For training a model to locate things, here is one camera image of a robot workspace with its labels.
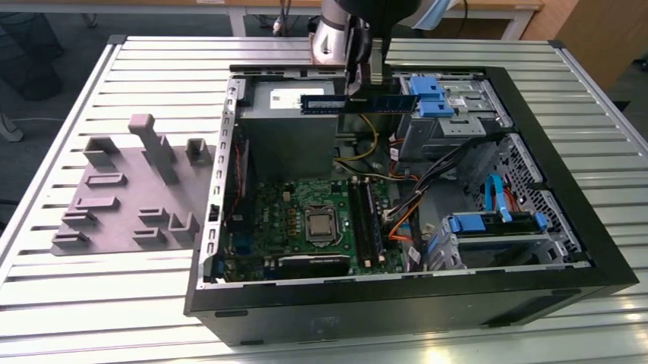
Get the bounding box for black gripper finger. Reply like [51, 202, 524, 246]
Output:
[370, 36, 401, 102]
[344, 20, 373, 102]

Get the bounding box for blue RAM stick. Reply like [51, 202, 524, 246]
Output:
[299, 93, 420, 115]

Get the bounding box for black RAM slot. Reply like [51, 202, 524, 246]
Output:
[362, 181, 380, 263]
[348, 180, 370, 266]

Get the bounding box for blue plastic drive carrier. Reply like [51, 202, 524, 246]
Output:
[410, 77, 456, 118]

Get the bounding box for grey metal drive cage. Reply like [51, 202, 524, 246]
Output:
[397, 75, 512, 160]

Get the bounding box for grey power supply unit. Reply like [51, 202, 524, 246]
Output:
[237, 80, 340, 181]

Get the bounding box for green Dell motherboard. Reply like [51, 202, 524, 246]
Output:
[222, 177, 406, 280]

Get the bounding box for wooden cabinet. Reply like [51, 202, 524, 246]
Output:
[525, 0, 648, 92]

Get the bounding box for silver CPU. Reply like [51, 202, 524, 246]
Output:
[305, 214, 338, 235]

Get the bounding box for hard disk in blue carrier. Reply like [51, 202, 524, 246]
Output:
[445, 212, 548, 238]

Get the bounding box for metal CPU socket cover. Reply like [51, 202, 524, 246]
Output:
[298, 204, 349, 249]

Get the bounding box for grey metal disk bay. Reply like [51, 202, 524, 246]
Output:
[442, 212, 579, 270]

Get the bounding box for grey parts rack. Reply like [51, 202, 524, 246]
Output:
[50, 112, 214, 258]

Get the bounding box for black graphics card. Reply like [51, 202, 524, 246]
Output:
[275, 254, 353, 281]

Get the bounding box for black open PC case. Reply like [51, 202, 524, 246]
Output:
[182, 64, 640, 347]

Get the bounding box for white furniture foot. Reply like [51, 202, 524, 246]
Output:
[0, 111, 26, 143]

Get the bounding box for black cable white plug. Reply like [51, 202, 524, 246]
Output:
[273, 0, 298, 38]

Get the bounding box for yellow and black wire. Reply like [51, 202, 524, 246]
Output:
[333, 113, 381, 164]

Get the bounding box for wooden desk white frame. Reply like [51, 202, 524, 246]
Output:
[191, 0, 545, 41]

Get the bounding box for black main wire bundle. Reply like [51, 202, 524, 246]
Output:
[384, 136, 503, 224]

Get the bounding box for blue flat data wire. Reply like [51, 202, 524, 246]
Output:
[484, 174, 513, 223]

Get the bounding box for orange and red wires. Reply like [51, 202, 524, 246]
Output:
[386, 214, 421, 242]

